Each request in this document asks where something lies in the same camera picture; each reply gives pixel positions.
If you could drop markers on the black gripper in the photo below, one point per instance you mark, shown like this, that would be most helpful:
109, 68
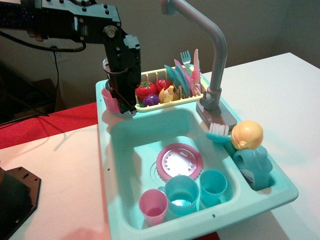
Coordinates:
124, 66

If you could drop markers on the pink toy mug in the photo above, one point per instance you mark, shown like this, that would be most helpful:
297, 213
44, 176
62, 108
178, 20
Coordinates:
110, 102

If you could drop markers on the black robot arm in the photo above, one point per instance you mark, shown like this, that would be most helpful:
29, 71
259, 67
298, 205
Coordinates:
85, 22

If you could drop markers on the teal toy sink unit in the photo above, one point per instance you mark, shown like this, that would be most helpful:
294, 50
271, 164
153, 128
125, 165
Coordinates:
129, 146

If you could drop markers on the pink toy cup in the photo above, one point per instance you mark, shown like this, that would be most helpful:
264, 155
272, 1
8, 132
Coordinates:
153, 205

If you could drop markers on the teal middle toy cup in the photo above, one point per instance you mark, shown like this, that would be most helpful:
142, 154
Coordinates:
182, 193

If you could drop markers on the teal toy cup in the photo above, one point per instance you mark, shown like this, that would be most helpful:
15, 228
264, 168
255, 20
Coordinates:
182, 193
213, 185

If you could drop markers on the teal right toy cup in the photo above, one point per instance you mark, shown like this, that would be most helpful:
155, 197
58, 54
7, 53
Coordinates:
213, 185

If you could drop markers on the red toy tomato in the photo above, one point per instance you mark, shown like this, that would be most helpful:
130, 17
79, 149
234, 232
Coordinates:
145, 89

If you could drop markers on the purple toy fruit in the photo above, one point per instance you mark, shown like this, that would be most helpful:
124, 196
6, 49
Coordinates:
151, 100

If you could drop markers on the red toy apple half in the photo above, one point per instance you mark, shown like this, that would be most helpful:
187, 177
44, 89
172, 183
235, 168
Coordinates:
161, 84

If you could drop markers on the yellow toy banana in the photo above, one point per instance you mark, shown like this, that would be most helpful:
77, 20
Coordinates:
168, 95

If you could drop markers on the cream dish rack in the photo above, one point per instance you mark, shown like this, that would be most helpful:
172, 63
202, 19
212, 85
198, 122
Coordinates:
152, 76

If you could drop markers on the teal toy plate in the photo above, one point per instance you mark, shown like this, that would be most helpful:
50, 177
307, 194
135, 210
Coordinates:
176, 78

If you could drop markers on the blue toy plate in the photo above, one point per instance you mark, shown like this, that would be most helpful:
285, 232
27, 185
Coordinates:
186, 86

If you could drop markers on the pink toy plate in rack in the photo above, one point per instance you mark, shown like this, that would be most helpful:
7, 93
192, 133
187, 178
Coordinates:
184, 73

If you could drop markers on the teal toy fork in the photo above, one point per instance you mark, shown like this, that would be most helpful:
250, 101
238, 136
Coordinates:
186, 59

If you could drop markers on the pink scalloped plate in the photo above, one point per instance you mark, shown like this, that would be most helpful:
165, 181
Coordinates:
179, 159

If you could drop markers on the pink toy knife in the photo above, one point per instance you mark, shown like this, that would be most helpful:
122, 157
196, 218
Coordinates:
196, 70

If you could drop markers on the grey toy faucet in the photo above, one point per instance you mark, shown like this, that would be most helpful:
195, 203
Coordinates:
209, 107

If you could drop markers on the teal dish brush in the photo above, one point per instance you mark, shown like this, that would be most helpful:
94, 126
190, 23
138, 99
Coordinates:
219, 134

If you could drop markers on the red cloth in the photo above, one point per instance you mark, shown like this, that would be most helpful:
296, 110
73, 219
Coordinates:
36, 128

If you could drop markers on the teal soap bottle yellow cap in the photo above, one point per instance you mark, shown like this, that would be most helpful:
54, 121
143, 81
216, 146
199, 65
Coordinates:
250, 157

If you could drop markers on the white wall outlet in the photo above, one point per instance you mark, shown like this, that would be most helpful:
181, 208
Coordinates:
60, 57

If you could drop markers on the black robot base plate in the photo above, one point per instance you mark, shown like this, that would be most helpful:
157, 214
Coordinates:
19, 197

